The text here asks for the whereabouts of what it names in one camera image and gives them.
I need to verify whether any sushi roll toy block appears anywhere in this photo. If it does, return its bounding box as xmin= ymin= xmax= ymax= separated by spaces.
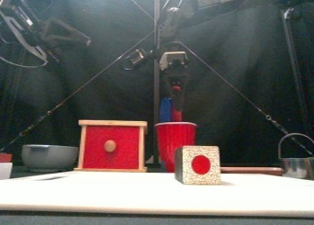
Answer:
xmin=174 ymin=145 xmax=223 ymax=186

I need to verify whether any blue toy utensil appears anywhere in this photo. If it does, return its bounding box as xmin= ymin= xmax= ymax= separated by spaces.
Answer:
xmin=158 ymin=97 xmax=172 ymax=123

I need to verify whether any red plastic cup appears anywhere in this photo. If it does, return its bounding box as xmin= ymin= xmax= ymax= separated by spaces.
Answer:
xmin=155 ymin=121 xmax=199 ymax=174

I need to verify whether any red wooden drawer box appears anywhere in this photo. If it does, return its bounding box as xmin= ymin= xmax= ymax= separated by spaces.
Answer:
xmin=73 ymin=119 xmax=148 ymax=174

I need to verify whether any thin curved metal pole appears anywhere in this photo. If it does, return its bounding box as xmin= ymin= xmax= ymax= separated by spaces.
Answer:
xmin=281 ymin=7 xmax=309 ymax=135

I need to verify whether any brown wooden rod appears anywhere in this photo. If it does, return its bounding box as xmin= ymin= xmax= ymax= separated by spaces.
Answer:
xmin=219 ymin=166 xmax=285 ymax=176

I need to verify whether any grey bowl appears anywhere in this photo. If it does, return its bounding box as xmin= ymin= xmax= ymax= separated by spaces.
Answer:
xmin=21 ymin=143 xmax=80 ymax=174

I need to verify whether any white cutting board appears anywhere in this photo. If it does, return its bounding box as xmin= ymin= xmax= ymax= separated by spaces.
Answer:
xmin=0 ymin=170 xmax=314 ymax=219

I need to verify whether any small white and red cup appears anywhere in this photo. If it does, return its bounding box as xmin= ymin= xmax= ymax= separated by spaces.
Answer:
xmin=0 ymin=152 xmax=13 ymax=181

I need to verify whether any vertical metal frame pole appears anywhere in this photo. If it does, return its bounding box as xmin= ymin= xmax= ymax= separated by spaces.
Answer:
xmin=152 ymin=0 xmax=162 ymax=166

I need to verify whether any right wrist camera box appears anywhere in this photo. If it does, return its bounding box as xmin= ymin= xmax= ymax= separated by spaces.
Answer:
xmin=158 ymin=51 xmax=190 ymax=71

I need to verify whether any black camera on frame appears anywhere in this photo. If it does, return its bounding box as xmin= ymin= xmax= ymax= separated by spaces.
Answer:
xmin=119 ymin=48 xmax=156 ymax=72

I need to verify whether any diagonal brace wire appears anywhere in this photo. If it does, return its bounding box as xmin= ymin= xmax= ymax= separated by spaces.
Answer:
xmin=119 ymin=0 xmax=314 ymax=158
xmin=0 ymin=29 xmax=158 ymax=153

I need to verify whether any metal pot with handle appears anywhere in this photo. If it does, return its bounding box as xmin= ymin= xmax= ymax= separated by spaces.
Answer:
xmin=276 ymin=132 xmax=314 ymax=181

